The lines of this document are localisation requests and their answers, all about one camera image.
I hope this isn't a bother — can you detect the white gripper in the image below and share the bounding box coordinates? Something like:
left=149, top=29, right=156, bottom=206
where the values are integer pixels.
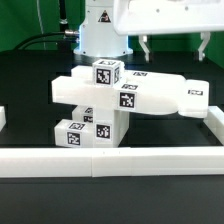
left=113, top=0, right=224, bottom=62

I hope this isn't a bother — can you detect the white tagged cube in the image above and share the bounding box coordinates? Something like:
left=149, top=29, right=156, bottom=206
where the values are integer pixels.
left=92, top=59, right=124, bottom=87

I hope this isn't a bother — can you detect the white chair seat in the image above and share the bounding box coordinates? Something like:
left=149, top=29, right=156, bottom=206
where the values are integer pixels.
left=93, top=108, right=129, bottom=148

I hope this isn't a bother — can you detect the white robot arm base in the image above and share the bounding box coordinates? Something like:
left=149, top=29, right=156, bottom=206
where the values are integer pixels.
left=74, top=0, right=133, bottom=63

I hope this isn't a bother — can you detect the white U-shaped obstacle fence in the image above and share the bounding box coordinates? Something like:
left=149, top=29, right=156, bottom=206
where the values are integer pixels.
left=0, top=106, right=224, bottom=179

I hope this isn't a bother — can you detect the black cable bundle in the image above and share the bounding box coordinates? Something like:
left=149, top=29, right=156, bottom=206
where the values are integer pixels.
left=13, top=0, right=81, bottom=52

